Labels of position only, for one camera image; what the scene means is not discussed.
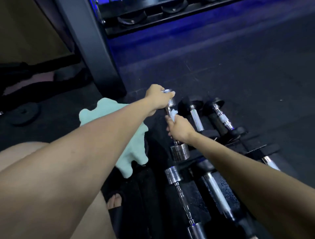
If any black headed chrome handle dumbbell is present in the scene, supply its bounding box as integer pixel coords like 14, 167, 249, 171
191, 160, 258, 239
203, 98, 248, 143
178, 95, 220, 141
245, 144, 281, 172

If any person's right hand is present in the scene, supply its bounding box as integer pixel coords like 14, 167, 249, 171
165, 114, 197, 144

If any person's right forearm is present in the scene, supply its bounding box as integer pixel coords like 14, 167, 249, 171
188, 132, 315, 239

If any small chrome dumbbell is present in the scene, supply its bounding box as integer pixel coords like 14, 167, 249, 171
161, 88, 190, 162

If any light green cloth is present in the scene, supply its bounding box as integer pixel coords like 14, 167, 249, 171
78, 98, 149, 179

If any large chrome dumbbell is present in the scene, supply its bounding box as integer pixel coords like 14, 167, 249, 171
164, 165, 207, 239

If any person's left forearm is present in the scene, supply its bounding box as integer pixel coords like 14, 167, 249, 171
0, 97, 158, 239

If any person's left hand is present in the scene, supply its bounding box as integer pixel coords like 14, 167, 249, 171
144, 84, 176, 116

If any small black weight plate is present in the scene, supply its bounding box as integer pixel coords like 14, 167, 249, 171
7, 102, 41, 126

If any black padded bench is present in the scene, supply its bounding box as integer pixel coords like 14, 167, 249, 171
0, 54, 92, 111

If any person's left leg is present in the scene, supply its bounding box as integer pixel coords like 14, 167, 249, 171
0, 141, 116, 239

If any black left sandal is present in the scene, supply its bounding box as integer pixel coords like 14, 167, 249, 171
108, 191, 126, 239

